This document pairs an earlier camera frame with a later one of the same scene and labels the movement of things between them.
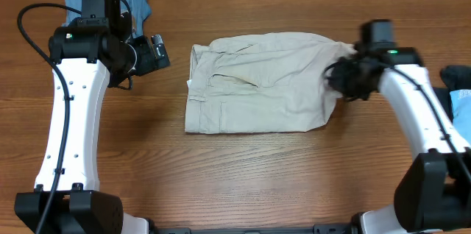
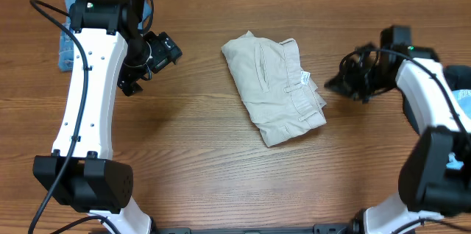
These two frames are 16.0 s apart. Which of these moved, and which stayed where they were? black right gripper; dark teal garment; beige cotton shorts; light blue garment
Moved: beige cotton shorts
Stayed: light blue garment; dark teal garment; black right gripper
